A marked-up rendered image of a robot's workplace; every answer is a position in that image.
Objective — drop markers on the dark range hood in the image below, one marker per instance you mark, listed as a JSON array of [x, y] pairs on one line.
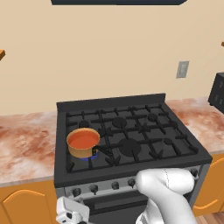
[[119, 2]]

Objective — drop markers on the orange-red marinara sauce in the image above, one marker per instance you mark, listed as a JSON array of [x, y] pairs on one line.
[[83, 139]]

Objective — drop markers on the black stove knob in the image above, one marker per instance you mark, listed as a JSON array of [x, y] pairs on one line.
[[194, 173], [115, 185], [93, 189], [76, 192], [131, 183]]

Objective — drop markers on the orange cupboard door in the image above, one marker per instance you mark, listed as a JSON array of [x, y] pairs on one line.
[[27, 204], [211, 186]]

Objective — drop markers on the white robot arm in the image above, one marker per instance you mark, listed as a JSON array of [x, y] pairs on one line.
[[167, 192]]

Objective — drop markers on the black gas stove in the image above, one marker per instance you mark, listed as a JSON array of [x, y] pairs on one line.
[[137, 128]]

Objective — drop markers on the grey wall socket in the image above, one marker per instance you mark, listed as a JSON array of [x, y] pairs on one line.
[[182, 69]]

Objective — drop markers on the blue burner flame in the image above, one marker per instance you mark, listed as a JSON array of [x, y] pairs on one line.
[[87, 159]]

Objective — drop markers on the black countertop appliance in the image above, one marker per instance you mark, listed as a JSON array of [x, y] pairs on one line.
[[217, 92]]

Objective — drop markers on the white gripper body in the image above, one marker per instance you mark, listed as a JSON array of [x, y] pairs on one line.
[[73, 206]]

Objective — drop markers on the black oven door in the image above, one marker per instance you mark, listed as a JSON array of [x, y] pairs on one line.
[[116, 208]]

